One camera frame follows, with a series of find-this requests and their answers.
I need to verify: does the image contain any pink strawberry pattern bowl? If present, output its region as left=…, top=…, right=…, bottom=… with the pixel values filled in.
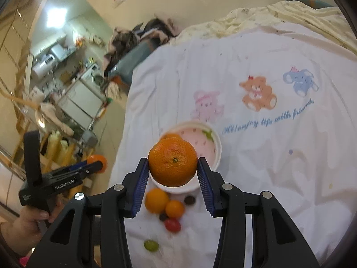
left=149, top=120, right=222, bottom=195

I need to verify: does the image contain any cream yellow quilt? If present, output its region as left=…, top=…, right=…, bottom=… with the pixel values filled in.
left=169, top=1, right=356, bottom=53

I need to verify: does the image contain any wooden rack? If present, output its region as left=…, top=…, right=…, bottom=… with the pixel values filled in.
left=11, top=116, right=95, bottom=174

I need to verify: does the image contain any large orange mandarin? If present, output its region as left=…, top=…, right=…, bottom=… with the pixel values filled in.
left=148, top=137, right=198, bottom=188

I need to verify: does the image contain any white kitchen cabinet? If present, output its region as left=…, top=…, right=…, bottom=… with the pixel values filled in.
left=56, top=63, right=106, bottom=130

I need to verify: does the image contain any small orange tangerine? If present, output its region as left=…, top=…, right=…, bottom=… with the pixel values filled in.
left=165, top=200, right=185, bottom=219

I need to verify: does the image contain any orange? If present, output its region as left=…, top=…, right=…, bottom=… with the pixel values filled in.
left=145, top=188, right=169, bottom=214
left=160, top=133, right=181, bottom=140

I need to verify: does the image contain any red cherry tomato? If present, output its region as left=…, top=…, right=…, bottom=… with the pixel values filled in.
left=164, top=218, right=182, bottom=233

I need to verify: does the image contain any person's left hand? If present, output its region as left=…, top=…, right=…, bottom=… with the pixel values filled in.
left=1, top=197, right=64, bottom=257

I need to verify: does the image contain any pile of clothes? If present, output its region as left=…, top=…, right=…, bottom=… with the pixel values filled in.
left=103, top=14, right=182, bottom=86

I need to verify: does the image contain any small dark grape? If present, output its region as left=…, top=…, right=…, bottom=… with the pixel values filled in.
left=159, top=214, right=168, bottom=221

